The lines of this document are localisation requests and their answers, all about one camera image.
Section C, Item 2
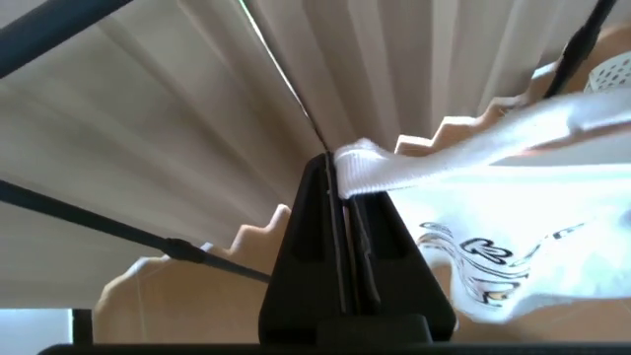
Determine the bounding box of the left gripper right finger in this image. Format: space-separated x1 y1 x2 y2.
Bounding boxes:
344 191 458 343

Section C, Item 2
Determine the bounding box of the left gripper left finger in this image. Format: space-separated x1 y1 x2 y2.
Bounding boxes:
258 152 349 345

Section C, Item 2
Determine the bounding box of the white printed T-shirt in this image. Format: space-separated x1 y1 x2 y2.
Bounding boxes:
333 88 631 324

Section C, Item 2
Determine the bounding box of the black clothes rack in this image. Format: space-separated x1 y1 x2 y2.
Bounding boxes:
0 0 617 285

